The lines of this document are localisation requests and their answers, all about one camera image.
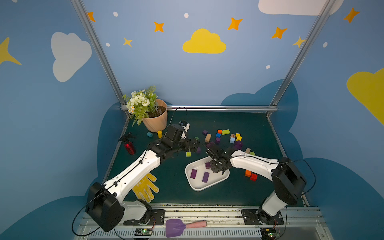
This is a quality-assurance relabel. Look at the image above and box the purple brick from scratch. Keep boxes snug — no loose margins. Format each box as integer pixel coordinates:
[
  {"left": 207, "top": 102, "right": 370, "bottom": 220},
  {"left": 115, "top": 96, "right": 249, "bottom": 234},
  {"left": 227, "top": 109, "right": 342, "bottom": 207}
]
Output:
[
  {"left": 202, "top": 172, "right": 210, "bottom": 184},
  {"left": 206, "top": 142, "right": 215, "bottom": 149},
  {"left": 190, "top": 169, "right": 197, "bottom": 179}
]

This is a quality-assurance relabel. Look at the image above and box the purple arch block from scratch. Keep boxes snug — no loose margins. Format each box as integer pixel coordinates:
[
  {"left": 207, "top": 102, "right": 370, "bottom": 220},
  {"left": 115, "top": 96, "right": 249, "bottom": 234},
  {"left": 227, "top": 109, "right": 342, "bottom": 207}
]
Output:
[{"left": 234, "top": 141, "right": 243, "bottom": 150}]

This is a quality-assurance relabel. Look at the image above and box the white plastic storage bin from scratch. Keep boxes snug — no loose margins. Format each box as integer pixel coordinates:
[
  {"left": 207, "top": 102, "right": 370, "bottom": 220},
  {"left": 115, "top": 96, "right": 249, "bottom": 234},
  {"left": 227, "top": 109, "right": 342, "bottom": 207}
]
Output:
[{"left": 185, "top": 157, "right": 230, "bottom": 192}]

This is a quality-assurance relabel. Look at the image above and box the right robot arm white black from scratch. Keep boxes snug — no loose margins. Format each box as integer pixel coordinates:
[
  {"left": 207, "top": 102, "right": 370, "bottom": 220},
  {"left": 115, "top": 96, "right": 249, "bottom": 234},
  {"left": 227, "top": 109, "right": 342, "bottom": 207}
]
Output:
[{"left": 206, "top": 144, "right": 307, "bottom": 223}]

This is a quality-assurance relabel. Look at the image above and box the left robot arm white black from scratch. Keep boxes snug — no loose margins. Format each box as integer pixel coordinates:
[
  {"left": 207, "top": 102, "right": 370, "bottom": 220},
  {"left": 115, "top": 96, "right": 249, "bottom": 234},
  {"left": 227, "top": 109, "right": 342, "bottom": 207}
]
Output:
[{"left": 85, "top": 121, "right": 199, "bottom": 232}]

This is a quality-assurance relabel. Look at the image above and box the tan wooden brick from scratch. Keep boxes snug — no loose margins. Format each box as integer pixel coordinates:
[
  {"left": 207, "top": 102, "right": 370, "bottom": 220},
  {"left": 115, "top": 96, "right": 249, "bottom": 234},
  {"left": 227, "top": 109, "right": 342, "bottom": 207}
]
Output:
[{"left": 205, "top": 134, "right": 212, "bottom": 143}]

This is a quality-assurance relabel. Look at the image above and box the orange cube right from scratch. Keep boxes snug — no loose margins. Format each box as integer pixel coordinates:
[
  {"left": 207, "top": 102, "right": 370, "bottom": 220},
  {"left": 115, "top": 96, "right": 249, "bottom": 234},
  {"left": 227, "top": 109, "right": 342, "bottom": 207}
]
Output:
[{"left": 245, "top": 170, "right": 252, "bottom": 177}]

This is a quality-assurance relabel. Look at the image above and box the yellow notched block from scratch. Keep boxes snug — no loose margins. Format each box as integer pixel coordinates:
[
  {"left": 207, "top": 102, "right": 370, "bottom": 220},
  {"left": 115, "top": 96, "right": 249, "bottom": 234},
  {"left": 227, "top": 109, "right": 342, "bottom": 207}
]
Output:
[{"left": 236, "top": 133, "right": 242, "bottom": 141}]

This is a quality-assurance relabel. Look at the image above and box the red cube right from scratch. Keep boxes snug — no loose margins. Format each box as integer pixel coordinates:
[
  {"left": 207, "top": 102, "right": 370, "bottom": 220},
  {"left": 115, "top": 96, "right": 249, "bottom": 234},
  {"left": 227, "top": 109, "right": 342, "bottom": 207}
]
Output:
[{"left": 250, "top": 174, "right": 258, "bottom": 181}]

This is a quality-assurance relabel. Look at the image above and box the red spray bottle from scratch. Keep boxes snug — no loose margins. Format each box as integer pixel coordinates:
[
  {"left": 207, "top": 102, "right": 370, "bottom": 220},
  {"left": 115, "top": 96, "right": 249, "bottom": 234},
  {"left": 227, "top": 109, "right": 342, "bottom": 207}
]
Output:
[{"left": 118, "top": 132, "right": 136, "bottom": 155}]

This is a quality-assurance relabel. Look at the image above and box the potted plant terracotta pot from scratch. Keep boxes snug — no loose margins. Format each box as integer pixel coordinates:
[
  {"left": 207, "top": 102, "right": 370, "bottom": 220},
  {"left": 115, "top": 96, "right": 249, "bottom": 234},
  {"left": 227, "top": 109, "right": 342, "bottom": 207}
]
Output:
[{"left": 123, "top": 86, "right": 168, "bottom": 133}]

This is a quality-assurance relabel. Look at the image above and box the yellow work glove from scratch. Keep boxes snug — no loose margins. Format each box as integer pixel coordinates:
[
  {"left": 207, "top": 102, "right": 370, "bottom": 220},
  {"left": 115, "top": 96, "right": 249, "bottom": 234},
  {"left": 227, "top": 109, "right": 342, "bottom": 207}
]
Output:
[{"left": 132, "top": 173, "right": 160, "bottom": 203}]

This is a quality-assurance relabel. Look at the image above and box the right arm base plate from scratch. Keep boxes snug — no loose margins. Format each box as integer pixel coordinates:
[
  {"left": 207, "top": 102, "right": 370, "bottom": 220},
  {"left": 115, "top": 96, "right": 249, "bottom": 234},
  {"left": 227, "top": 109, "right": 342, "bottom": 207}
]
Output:
[{"left": 241, "top": 209, "right": 284, "bottom": 225}]

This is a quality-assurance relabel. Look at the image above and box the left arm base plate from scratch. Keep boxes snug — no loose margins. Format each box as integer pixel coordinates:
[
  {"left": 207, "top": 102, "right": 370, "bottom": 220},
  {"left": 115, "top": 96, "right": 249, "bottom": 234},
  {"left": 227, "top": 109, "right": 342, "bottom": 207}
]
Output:
[{"left": 123, "top": 209, "right": 166, "bottom": 226}]

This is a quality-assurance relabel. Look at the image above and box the purple toy shovel pink handle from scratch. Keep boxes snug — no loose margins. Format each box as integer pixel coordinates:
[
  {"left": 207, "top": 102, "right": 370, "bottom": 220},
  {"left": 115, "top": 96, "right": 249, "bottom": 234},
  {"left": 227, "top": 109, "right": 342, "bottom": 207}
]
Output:
[{"left": 166, "top": 219, "right": 208, "bottom": 238}]

